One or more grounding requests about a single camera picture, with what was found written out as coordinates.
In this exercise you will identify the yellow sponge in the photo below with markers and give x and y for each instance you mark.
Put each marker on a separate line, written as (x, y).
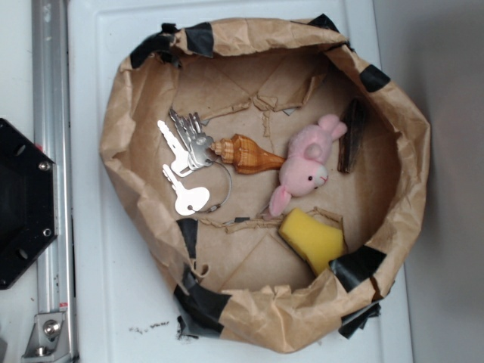
(313, 241)

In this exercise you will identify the orange wooden seashell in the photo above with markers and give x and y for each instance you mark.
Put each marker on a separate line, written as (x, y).
(245, 155)

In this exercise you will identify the brown paper bag bin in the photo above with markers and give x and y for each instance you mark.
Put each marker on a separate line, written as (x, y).
(229, 269)

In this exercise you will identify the silver key bunch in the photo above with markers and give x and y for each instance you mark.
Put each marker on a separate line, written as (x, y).
(195, 139)

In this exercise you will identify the pink plush bunny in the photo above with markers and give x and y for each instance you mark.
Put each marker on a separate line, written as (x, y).
(304, 169)

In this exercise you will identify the long silver key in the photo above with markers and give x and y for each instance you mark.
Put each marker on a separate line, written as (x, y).
(179, 165)

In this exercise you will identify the dark wooden wedge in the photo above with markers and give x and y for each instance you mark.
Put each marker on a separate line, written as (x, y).
(355, 119)

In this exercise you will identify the white plastic tray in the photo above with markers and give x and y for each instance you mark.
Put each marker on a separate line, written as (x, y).
(125, 312)

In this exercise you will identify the silver key on ring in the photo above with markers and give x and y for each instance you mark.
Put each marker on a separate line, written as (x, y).
(188, 201)

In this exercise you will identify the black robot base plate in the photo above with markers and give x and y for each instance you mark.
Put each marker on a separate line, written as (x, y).
(28, 223)

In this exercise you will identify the aluminium extrusion rail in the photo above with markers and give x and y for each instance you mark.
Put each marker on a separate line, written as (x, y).
(51, 111)

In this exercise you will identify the metal corner bracket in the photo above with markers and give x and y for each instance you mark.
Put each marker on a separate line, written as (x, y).
(51, 340)

